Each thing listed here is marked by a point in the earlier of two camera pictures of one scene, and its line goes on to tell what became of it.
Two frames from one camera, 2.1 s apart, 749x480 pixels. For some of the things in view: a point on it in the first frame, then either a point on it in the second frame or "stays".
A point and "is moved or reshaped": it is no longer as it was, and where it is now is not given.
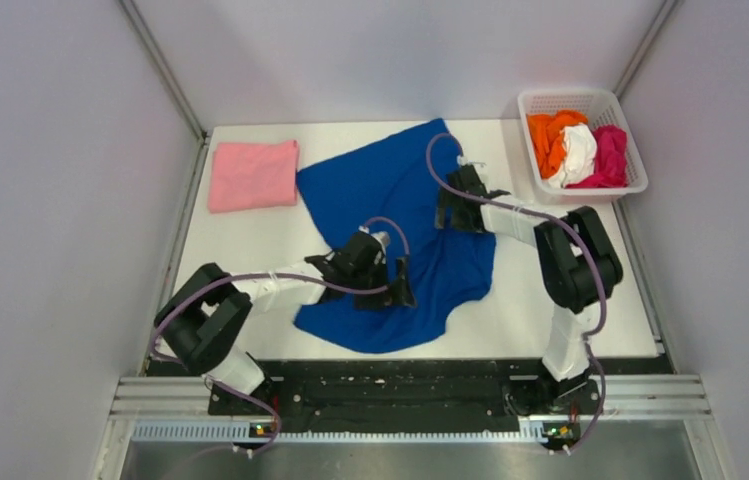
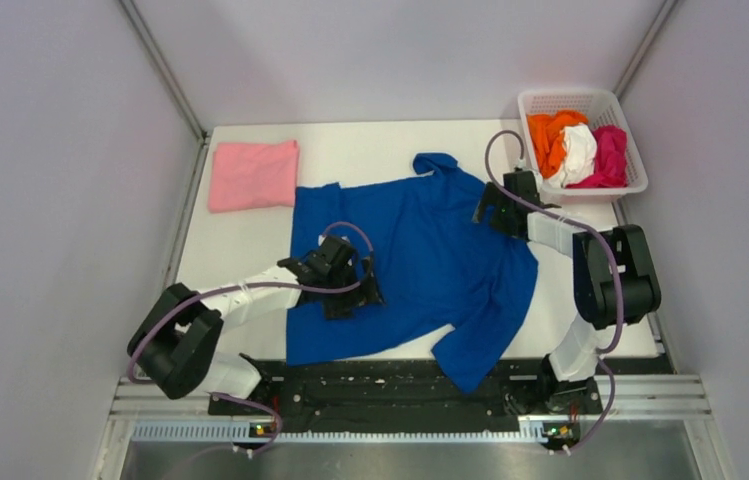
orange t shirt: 547,139 stays
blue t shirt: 397,176 is moved or reshaped
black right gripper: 446,201 -> 490,198
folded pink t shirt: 252,175 stays
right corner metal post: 666,8 stays
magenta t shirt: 610,169 stays
